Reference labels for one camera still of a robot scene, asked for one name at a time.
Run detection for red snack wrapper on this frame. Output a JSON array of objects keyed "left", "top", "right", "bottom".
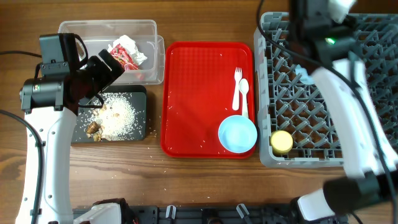
[{"left": 108, "top": 44, "right": 139, "bottom": 71}]

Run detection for rice and food scraps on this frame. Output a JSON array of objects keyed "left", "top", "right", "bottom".
[{"left": 80, "top": 93, "right": 136, "bottom": 141}]

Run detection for white napkin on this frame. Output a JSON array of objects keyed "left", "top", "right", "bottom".
[{"left": 109, "top": 35, "right": 147, "bottom": 66}]

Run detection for white plastic spoon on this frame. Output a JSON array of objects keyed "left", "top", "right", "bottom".
[{"left": 239, "top": 78, "right": 249, "bottom": 118}]

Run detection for white plastic fork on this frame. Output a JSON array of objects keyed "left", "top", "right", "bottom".
[{"left": 232, "top": 67, "right": 243, "bottom": 111}]

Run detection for yellow plastic cup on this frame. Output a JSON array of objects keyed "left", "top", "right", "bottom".
[{"left": 270, "top": 130, "right": 294, "bottom": 154}]

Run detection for light blue bowl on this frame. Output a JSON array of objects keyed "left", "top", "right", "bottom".
[{"left": 218, "top": 115, "right": 257, "bottom": 154}]

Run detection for light blue plate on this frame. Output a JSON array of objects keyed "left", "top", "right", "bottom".
[{"left": 295, "top": 65, "right": 315, "bottom": 85}]

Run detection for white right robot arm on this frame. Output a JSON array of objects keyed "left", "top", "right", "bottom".
[{"left": 288, "top": 0, "right": 397, "bottom": 223}]

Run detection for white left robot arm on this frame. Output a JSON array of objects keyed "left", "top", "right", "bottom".
[{"left": 16, "top": 50, "right": 124, "bottom": 223}]

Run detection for clear plastic waste bin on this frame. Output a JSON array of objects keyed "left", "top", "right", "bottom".
[{"left": 58, "top": 19, "right": 165, "bottom": 85}]

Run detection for black waste tray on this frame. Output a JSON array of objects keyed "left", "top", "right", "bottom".
[{"left": 72, "top": 85, "right": 147, "bottom": 144}]

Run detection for grey dishwasher rack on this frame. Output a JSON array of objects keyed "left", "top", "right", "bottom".
[{"left": 254, "top": 14, "right": 397, "bottom": 169}]

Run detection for red serving tray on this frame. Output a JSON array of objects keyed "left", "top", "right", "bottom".
[{"left": 160, "top": 41, "right": 255, "bottom": 159}]

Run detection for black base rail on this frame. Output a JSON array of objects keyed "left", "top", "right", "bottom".
[{"left": 71, "top": 203, "right": 348, "bottom": 224}]

